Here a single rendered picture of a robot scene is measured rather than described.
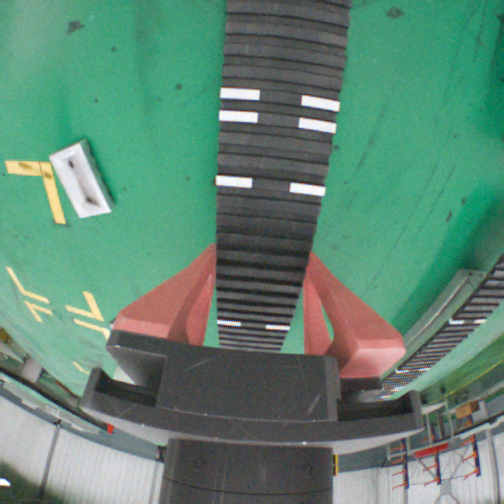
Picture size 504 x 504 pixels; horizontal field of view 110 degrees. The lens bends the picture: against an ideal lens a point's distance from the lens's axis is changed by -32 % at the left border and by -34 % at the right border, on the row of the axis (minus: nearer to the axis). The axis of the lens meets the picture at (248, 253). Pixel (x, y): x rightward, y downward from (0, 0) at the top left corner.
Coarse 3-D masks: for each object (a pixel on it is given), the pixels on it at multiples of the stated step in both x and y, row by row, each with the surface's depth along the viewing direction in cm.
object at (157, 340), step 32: (160, 288) 9; (192, 288) 10; (128, 320) 7; (160, 320) 7; (192, 320) 13; (128, 352) 7; (160, 352) 7; (192, 352) 7; (224, 352) 7; (256, 352) 7; (160, 384) 9; (192, 384) 6; (224, 384) 6; (256, 384) 6; (288, 384) 6; (320, 384) 6; (224, 416) 6; (256, 416) 6; (288, 416) 6; (320, 416) 6
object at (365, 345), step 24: (312, 264) 13; (312, 288) 14; (336, 288) 10; (312, 312) 13; (336, 312) 9; (360, 312) 9; (312, 336) 12; (336, 336) 9; (360, 336) 7; (384, 336) 7; (360, 360) 8; (384, 360) 8; (360, 384) 8
